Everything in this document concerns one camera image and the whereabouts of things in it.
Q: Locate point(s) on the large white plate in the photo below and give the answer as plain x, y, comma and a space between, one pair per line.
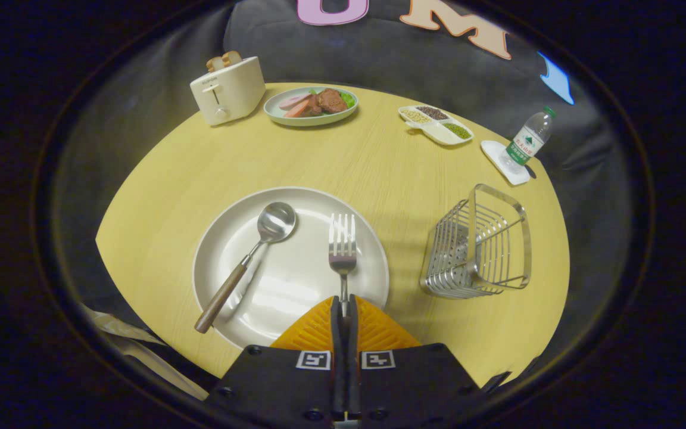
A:
295, 286

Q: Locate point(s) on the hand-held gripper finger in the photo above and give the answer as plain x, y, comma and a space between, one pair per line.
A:
336, 333
351, 333

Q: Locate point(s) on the green lettuce leaf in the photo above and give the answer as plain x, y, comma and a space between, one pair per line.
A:
350, 99

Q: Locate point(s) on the cream toaster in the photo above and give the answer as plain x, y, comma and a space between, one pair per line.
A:
233, 92

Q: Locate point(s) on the white divided grain dish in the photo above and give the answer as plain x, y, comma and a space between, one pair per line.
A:
438, 126

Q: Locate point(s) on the silver metal fork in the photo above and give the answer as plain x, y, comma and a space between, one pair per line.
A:
342, 262

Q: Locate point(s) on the brown cooked meat piece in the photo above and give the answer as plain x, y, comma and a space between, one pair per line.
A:
330, 101

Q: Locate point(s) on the toast slice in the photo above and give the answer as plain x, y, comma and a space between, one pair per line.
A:
214, 64
231, 58

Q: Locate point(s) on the pale green plate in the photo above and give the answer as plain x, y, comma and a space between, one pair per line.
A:
280, 116

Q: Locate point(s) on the white square coaster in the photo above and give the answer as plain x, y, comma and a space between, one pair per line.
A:
495, 154

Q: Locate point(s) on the pink sausage slices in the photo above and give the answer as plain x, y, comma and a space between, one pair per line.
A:
295, 104

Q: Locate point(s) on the clear plastic water bottle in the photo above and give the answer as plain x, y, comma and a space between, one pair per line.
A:
527, 140

